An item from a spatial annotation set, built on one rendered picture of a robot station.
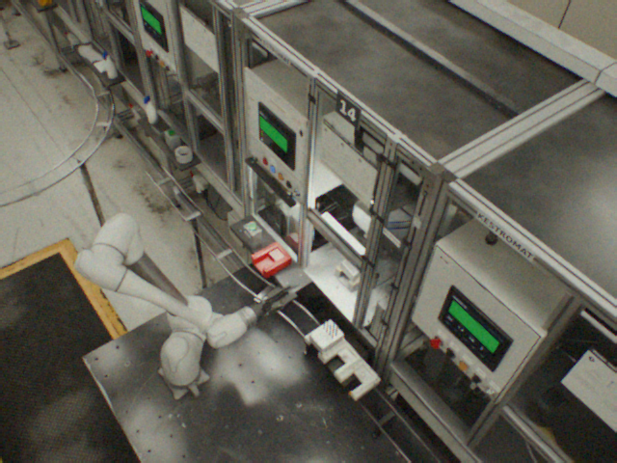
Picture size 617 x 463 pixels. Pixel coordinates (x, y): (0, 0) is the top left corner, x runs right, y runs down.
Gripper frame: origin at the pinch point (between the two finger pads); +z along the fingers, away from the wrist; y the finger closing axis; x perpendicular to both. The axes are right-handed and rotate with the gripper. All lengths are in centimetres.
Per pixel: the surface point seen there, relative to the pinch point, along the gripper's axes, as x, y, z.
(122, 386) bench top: 27, -44, -76
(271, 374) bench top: -9.0, -44.4, -17.3
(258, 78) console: 53, 71, 21
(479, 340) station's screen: -76, 47, 18
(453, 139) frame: -31, 89, 39
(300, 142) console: 24, 58, 20
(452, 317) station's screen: -64, 46, 18
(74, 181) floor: 240, -112, -27
